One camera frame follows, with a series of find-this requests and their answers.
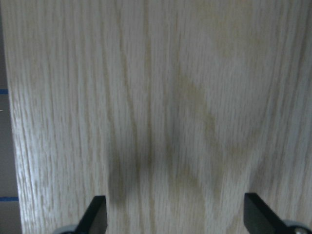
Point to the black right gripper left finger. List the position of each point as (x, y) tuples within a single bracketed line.
[(94, 220)]

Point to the blue tape strip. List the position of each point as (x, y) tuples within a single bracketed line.
[(3, 91), (8, 198)]

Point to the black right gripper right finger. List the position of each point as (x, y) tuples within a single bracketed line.
[(259, 218)]

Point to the light wooden drawer cabinet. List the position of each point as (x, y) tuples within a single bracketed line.
[(172, 109)]

